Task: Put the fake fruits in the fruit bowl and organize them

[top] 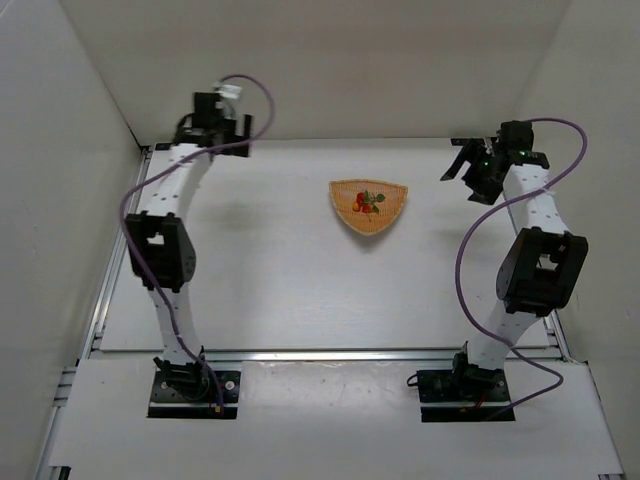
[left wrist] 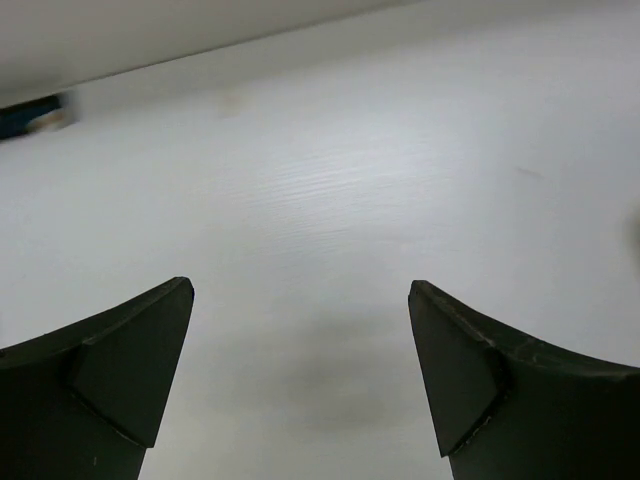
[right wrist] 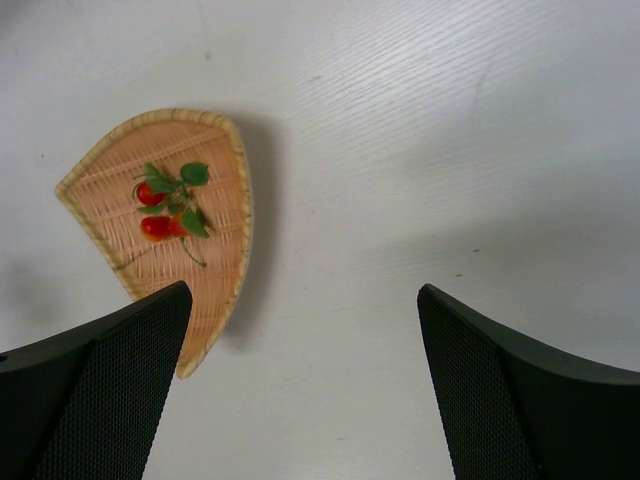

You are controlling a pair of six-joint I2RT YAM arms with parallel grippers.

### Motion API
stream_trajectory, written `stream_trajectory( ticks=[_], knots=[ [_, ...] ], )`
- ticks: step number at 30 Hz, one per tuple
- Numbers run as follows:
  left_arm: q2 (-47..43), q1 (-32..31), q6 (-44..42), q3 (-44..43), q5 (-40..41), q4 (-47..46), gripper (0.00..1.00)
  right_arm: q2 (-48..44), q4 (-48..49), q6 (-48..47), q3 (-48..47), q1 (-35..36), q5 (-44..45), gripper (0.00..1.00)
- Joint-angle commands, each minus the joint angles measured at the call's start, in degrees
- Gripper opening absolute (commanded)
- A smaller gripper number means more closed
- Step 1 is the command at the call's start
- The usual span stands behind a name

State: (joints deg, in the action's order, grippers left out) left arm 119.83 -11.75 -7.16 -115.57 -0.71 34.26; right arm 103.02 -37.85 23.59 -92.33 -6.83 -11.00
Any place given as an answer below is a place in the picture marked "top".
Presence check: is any woven fan-shaped fruit basket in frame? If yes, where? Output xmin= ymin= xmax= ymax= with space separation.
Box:
xmin=329 ymin=179 xmax=408 ymax=236

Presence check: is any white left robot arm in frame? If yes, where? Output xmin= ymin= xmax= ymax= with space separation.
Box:
xmin=121 ymin=91 xmax=462 ymax=413

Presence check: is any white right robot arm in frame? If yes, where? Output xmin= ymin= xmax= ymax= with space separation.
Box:
xmin=442 ymin=120 xmax=588 ymax=395

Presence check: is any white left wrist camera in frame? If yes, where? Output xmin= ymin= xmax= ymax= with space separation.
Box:
xmin=214 ymin=84 xmax=243 ymax=101

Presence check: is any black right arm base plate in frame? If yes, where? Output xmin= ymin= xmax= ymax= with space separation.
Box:
xmin=407 ymin=369 xmax=516 ymax=424

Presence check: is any aluminium left side rail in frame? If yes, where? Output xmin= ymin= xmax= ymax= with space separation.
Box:
xmin=74 ymin=144 xmax=151 ymax=366

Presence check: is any aluminium front rail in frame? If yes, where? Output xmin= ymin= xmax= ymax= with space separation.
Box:
xmin=88 ymin=346 xmax=562 ymax=362

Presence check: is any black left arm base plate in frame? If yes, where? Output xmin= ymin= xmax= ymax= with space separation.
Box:
xmin=147 ymin=370 xmax=241 ymax=420

